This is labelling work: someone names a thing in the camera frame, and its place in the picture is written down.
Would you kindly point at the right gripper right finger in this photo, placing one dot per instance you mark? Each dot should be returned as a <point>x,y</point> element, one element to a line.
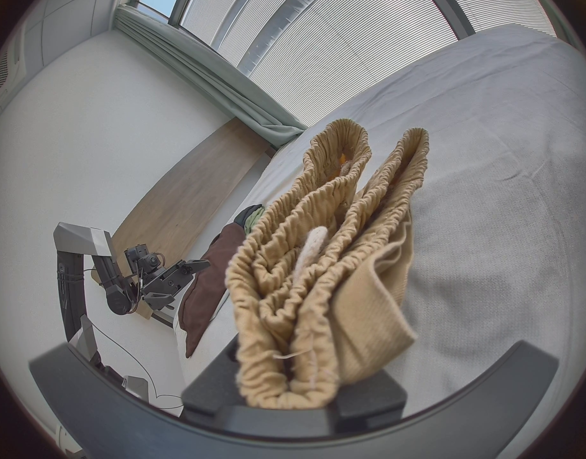
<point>374,397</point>

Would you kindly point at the black garment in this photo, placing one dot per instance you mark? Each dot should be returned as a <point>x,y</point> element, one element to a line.
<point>243,218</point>

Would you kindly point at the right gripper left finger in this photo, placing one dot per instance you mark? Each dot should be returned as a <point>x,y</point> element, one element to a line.
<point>211,385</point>

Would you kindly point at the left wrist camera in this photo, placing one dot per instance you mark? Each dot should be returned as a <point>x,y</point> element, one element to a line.
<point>144,258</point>

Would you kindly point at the tan shorts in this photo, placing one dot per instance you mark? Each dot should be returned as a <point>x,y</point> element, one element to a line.
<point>321,275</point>

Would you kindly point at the brown garment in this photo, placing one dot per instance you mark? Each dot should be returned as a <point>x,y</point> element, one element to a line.
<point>207,285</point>

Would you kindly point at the window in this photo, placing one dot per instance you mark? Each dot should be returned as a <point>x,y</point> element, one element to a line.
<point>345,31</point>

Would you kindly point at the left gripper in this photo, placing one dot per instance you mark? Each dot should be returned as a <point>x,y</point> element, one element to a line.
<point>166,287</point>

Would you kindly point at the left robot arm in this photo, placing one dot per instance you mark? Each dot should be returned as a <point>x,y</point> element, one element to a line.
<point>78,242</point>

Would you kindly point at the bed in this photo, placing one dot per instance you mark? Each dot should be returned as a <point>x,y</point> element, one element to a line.
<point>489,184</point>

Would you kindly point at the ceiling air conditioner vent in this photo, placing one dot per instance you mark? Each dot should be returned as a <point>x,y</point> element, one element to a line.
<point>3,74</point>

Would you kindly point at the grey-green curtain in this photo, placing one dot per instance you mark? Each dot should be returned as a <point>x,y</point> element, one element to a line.
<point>216,79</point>

